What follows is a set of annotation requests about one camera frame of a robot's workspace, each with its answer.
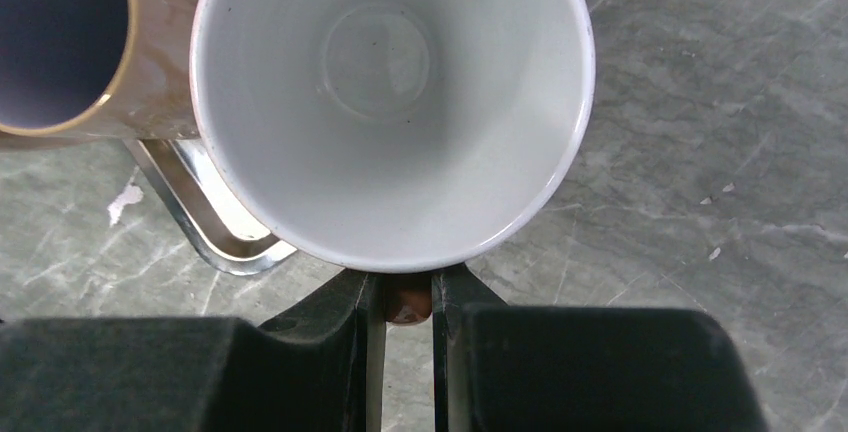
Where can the terracotta brown mug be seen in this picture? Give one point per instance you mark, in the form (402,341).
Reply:
(397,137)

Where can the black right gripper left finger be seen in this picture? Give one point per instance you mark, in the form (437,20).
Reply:
(317,366)

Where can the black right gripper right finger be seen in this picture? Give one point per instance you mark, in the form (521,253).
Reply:
(501,367)

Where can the pink lidded cup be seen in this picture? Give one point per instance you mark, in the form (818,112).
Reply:
(77,71)

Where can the steel serving tray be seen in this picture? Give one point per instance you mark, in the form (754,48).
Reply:
(215,223)

